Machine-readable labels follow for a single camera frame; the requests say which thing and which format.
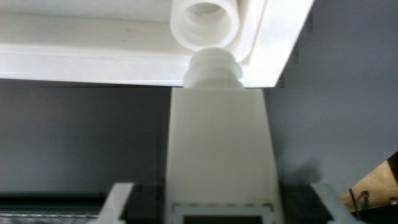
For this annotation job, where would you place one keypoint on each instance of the white desk tabletop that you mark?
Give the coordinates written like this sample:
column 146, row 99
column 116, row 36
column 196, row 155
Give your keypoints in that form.
column 121, row 41

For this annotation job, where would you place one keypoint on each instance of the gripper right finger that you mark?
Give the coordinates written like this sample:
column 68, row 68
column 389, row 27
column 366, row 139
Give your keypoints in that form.
column 341, row 216

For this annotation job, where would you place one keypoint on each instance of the white desk leg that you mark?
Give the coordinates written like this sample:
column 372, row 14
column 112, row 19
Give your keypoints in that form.
column 221, row 173

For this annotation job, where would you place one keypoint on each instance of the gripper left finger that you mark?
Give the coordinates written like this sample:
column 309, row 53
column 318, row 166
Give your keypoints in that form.
column 112, row 209

